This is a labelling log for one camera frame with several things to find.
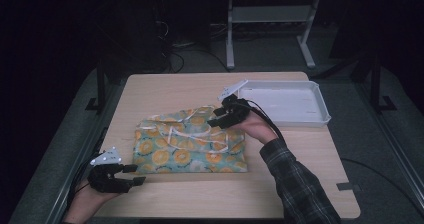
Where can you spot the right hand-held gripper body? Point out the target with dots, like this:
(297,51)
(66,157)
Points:
(235,107)

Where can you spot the white plastic tray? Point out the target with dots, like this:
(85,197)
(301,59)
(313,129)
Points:
(286,104)

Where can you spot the black metal stand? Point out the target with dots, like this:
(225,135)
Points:
(100,90)
(376,87)

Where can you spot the grey tape piece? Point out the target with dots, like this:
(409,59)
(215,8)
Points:
(345,186)

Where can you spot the person's right hand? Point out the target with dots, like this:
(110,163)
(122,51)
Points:
(258,127)

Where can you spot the white metal table frame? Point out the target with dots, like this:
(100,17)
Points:
(270,14)

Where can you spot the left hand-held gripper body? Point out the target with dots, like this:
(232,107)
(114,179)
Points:
(106,179)

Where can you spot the yellow patterned cloth bag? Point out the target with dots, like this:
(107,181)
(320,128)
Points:
(190,144)

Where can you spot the metal floor rail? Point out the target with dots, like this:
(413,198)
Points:
(71,184)
(396,144)

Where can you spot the person's left hand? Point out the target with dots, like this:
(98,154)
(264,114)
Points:
(85,202)

